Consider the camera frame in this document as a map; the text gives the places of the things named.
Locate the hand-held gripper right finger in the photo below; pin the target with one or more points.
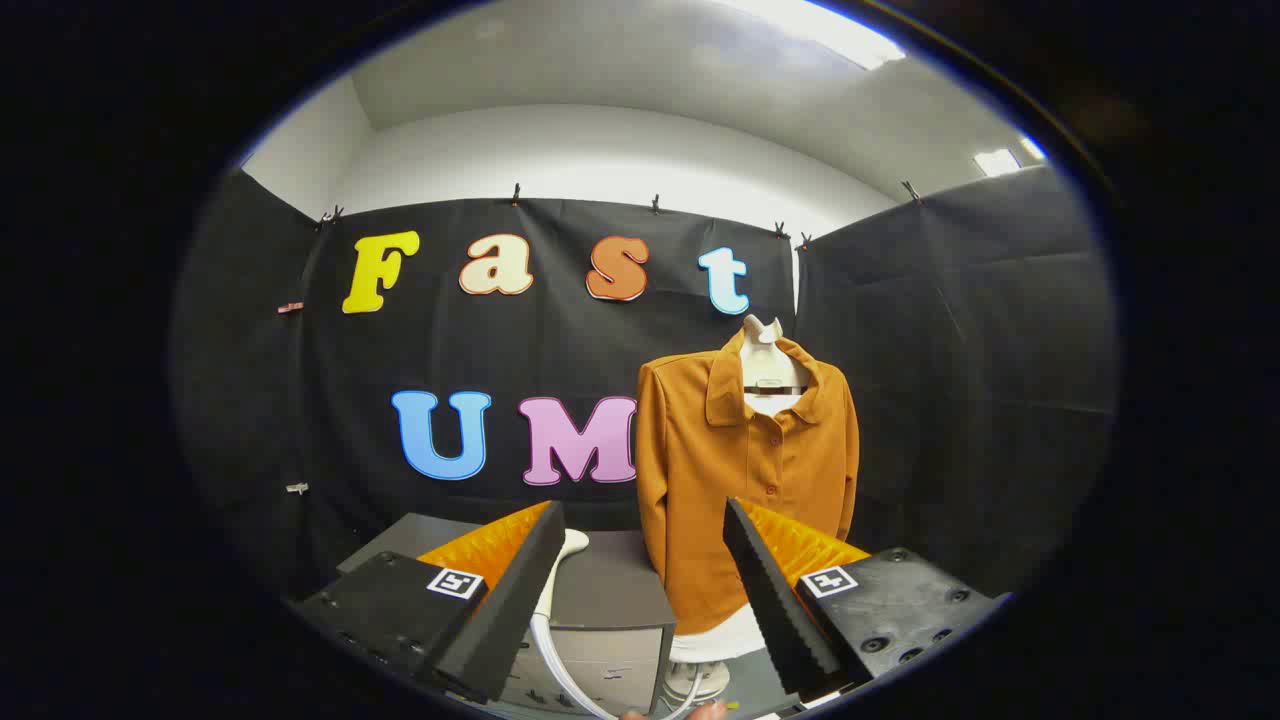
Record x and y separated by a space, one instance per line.
775 610

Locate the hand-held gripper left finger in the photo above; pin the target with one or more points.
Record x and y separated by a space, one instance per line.
520 600

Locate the orange button-up shirt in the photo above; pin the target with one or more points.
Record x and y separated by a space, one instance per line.
700 480

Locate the white garment hanger form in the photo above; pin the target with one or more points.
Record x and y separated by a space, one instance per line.
765 370

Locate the black backdrop cloth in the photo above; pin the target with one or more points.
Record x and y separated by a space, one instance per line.
560 340

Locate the row of black clips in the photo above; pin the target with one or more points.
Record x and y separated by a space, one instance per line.
516 193

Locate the small ceiling light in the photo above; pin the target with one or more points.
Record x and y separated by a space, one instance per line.
997 161

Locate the long ceiling light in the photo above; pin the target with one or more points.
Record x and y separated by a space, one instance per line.
830 35

